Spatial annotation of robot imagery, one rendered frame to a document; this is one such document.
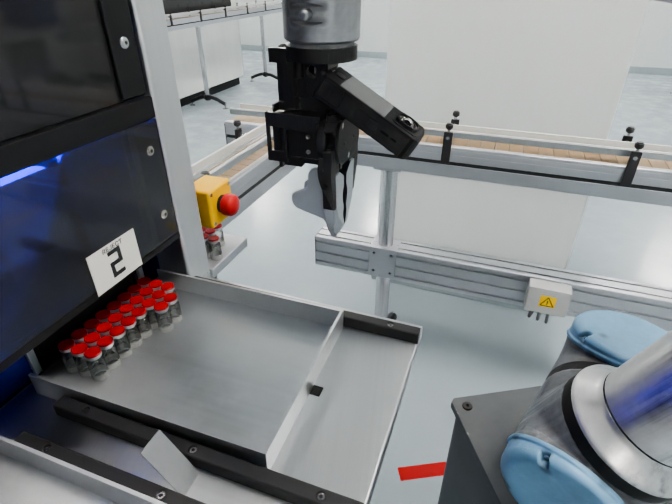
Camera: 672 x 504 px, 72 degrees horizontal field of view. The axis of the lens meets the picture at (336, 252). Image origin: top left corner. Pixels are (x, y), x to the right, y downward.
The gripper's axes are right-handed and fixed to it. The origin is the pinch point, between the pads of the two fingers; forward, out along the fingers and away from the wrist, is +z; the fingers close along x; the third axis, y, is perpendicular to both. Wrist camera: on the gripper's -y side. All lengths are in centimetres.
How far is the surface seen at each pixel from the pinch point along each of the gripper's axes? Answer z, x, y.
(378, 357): 21.6, -1.9, -5.2
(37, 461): 19.6, 28.2, 25.1
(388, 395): 21.6, 4.3, -8.4
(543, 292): 56, -80, -36
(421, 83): 12, -144, 17
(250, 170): 16, -48, 41
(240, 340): 21.4, 2.0, 15.2
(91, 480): 18.8, 28.2, 17.2
